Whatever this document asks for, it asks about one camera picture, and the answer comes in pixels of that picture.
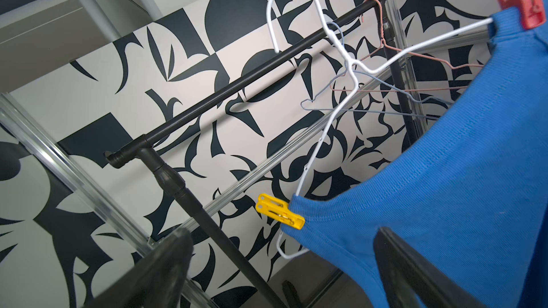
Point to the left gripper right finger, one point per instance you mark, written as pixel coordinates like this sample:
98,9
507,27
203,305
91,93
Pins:
410,280

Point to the yellow clothespin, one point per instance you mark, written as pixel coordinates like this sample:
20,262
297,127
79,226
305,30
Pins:
279,210

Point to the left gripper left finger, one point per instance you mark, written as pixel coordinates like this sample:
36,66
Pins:
156,281

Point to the white wire hanger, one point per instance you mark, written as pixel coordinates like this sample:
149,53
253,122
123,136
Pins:
351,62

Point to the blue tank top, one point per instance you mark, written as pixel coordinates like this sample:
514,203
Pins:
470,195

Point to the black clothes rack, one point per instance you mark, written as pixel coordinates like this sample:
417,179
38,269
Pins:
169,180

